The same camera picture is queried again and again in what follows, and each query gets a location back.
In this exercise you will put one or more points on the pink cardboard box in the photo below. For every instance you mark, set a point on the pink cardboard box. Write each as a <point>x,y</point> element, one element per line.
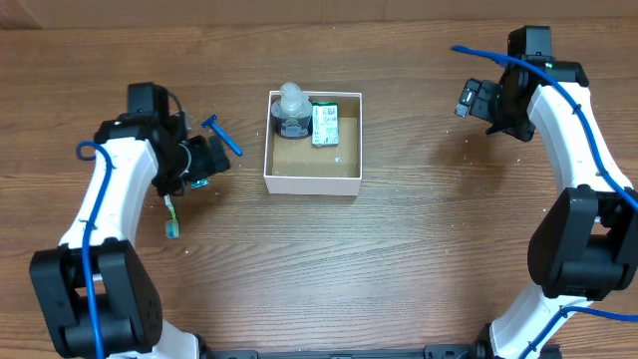
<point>298,167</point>

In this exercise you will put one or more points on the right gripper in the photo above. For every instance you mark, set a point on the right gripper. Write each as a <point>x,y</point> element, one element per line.
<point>481,93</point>

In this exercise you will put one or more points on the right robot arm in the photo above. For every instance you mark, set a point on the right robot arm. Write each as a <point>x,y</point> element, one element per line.
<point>586,246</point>

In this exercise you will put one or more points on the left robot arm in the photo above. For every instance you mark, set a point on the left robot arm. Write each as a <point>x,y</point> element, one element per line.
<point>96,297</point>

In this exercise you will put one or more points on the green white toothbrush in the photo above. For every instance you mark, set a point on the green white toothbrush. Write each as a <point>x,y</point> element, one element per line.
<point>171,226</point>

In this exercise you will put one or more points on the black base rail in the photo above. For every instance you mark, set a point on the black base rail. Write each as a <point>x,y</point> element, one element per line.
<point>339,354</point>

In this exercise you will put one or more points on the white green soap bar pack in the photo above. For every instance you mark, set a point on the white green soap bar pack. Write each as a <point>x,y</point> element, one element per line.
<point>325,124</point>

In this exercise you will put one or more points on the dark foam soap pump bottle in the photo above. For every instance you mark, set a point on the dark foam soap pump bottle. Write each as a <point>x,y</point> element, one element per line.
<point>292,113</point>

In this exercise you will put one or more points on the Colgate toothpaste tube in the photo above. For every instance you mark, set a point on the Colgate toothpaste tube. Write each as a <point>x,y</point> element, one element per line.
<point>199,183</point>

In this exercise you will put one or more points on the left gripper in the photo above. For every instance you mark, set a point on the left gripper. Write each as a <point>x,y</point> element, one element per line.
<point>204,161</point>

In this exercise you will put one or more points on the blue disposable razor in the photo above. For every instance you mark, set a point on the blue disposable razor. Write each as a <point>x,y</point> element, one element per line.
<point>211,124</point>

